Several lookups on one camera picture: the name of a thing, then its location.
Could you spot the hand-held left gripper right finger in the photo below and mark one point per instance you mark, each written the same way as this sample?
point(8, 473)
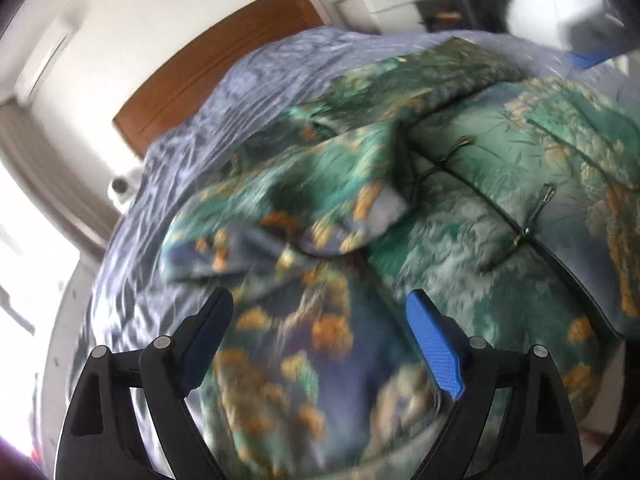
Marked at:
point(437, 350)

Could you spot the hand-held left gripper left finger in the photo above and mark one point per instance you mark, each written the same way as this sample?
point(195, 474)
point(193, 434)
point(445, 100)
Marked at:
point(202, 355)

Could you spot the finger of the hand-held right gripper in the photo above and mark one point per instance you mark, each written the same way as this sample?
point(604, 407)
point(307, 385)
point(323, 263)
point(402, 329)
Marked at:
point(595, 59)

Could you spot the green printed padded jacket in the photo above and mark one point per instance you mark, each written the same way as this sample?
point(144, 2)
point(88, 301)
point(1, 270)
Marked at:
point(450, 220)

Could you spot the white window cabinet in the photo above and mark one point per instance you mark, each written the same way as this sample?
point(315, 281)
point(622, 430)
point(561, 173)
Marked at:
point(70, 350)

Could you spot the window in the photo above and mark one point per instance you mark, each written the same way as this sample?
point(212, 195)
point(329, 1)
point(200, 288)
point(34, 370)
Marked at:
point(25, 285)

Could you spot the bed with blue checked sheet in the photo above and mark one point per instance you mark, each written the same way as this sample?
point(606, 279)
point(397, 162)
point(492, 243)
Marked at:
point(210, 150)

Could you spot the white grey desk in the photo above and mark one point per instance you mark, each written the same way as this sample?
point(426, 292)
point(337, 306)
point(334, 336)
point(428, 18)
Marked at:
point(390, 0)

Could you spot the brown curtain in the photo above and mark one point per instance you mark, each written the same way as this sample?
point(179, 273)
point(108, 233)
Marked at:
point(55, 170)

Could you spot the wooden bed headboard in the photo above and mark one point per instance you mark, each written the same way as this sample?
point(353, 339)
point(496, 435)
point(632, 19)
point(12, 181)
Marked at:
point(215, 65)

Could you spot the white air conditioner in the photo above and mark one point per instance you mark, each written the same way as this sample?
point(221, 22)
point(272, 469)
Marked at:
point(42, 65)

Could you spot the white round camera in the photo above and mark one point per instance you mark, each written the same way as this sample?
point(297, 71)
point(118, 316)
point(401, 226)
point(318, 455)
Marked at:
point(122, 187)

